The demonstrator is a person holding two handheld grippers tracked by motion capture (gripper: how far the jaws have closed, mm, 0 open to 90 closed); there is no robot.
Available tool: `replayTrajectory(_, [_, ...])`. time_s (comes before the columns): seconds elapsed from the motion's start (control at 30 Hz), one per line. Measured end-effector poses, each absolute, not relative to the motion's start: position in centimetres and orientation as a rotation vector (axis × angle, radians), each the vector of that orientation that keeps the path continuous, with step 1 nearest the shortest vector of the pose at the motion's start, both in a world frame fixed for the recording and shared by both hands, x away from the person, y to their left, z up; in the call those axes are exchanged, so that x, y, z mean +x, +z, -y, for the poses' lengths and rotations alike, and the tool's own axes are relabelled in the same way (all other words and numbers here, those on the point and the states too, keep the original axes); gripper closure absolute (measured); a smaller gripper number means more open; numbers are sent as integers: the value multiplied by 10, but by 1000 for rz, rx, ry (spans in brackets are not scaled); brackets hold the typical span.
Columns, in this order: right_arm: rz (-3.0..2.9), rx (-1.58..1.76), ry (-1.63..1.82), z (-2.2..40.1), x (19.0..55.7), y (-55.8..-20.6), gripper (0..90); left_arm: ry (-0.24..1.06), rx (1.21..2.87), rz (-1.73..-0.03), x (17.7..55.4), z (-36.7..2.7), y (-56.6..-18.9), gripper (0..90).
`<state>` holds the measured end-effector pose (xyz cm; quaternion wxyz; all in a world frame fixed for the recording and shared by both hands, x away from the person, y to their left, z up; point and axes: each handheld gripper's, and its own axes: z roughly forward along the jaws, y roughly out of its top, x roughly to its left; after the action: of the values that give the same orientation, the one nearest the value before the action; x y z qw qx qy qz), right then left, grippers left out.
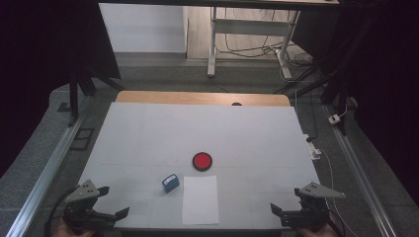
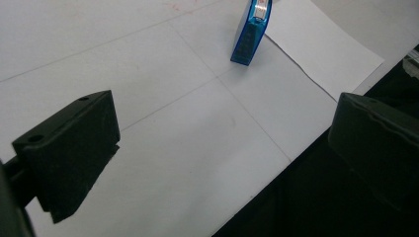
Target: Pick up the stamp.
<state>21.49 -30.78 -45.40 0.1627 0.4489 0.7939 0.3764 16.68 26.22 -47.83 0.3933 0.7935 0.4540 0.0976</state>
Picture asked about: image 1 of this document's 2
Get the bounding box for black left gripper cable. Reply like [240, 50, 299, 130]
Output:
[43, 187, 79, 237]

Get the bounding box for white paper sheet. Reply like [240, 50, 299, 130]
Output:
[181, 175, 220, 226]

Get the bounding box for thin white cable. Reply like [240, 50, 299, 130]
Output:
[319, 148, 341, 211]

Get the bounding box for blue stamp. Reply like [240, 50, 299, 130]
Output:
[161, 173, 181, 195]

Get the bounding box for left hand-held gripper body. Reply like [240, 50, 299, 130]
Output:
[62, 179, 117, 233]

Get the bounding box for person's right hand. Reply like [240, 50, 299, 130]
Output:
[295, 224, 341, 237]

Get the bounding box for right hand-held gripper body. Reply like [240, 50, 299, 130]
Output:
[280, 182, 347, 232]

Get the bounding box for person's left hand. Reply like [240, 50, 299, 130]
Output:
[51, 216, 97, 237]

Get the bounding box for black cables under desk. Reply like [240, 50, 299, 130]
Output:
[214, 7, 314, 68]

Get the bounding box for aluminium rail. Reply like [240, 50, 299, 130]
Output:
[5, 115, 87, 237]
[323, 104, 399, 237]

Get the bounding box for black curtain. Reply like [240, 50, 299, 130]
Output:
[292, 0, 419, 207]
[0, 0, 123, 180]

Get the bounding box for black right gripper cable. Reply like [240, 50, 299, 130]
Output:
[328, 208, 351, 237]

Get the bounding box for black metal stand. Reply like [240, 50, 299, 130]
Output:
[66, 74, 126, 128]
[274, 62, 352, 136]

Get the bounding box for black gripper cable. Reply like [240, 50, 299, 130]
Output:
[328, 208, 351, 237]
[43, 187, 79, 237]

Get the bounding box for white desk frame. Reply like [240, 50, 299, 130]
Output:
[207, 6, 301, 81]

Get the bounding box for round red ink pad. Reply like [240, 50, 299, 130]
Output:
[192, 151, 213, 173]

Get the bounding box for black floor plate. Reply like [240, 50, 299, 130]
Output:
[69, 126, 96, 152]

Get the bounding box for wooden table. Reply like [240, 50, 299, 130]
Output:
[115, 90, 292, 108]

